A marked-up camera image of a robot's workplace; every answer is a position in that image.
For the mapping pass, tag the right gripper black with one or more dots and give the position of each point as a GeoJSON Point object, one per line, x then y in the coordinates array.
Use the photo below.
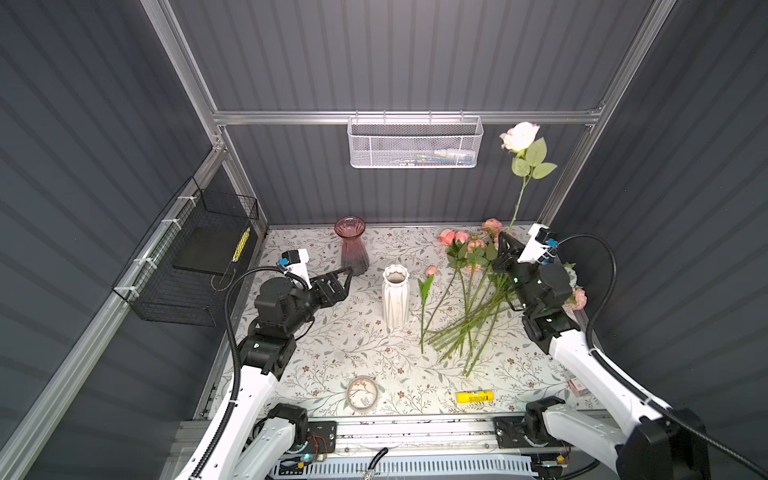
{"type": "Point", "coordinates": [509, 252]}

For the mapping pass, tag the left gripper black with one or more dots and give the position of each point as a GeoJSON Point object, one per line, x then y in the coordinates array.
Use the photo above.
{"type": "Point", "coordinates": [337, 292]}

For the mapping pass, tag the purple glass vase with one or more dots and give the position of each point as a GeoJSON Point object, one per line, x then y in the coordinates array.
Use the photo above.
{"type": "Point", "coordinates": [354, 255]}

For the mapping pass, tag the white ribbed ceramic vase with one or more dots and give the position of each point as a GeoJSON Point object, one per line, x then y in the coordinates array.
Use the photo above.
{"type": "Point", "coordinates": [395, 295]}

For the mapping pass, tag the cream white rose stem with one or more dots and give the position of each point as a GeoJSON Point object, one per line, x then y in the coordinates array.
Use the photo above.
{"type": "Point", "coordinates": [528, 163]}

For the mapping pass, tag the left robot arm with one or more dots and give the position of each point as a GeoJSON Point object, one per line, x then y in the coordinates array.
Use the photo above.
{"type": "Point", "coordinates": [259, 361]}

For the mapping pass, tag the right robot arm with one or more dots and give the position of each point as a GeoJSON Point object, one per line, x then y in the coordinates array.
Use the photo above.
{"type": "Point", "coordinates": [647, 439]}

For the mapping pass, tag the bunch of artificial flowers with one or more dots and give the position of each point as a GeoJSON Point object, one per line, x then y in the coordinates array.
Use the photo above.
{"type": "Point", "coordinates": [484, 295]}

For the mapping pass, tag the small pink bud stem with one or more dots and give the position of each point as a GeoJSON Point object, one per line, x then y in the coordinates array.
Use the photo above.
{"type": "Point", "coordinates": [424, 290]}

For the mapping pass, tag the floral table mat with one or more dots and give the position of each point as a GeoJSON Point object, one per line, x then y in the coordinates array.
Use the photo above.
{"type": "Point", "coordinates": [352, 339]}

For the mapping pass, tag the clear tape roll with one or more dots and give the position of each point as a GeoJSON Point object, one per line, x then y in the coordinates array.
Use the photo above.
{"type": "Point", "coordinates": [362, 393]}

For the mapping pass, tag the black notebook in basket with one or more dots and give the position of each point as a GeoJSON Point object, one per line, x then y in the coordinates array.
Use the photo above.
{"type": "Point", "coordinates": [207, 251]}

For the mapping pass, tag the yellow label tag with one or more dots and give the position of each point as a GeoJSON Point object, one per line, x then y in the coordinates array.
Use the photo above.
{"type": "Point", "coordinates": [466, 397]}

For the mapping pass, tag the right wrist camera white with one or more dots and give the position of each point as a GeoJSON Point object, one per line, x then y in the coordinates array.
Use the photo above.
{"type": "Point", "coordinates": [541, 246]}

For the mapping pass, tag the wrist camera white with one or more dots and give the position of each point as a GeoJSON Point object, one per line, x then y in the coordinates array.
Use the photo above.
{"type": "Point", "coordinates": [541, 246]}
{"type": "Point", "coordinates": [293, 263]}

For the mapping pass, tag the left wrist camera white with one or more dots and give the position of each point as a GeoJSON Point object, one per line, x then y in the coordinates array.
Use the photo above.
{"type": "Point", "coordinates": [293, 263]}

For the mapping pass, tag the white wire wall basket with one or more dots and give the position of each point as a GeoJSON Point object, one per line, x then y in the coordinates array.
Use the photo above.
{"type": "Point", "coordinates": [414, 142]}

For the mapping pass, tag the black wire wall basket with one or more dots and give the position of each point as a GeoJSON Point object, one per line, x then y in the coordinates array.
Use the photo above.
{"type": "Point", "coordinates": [157, 292]}

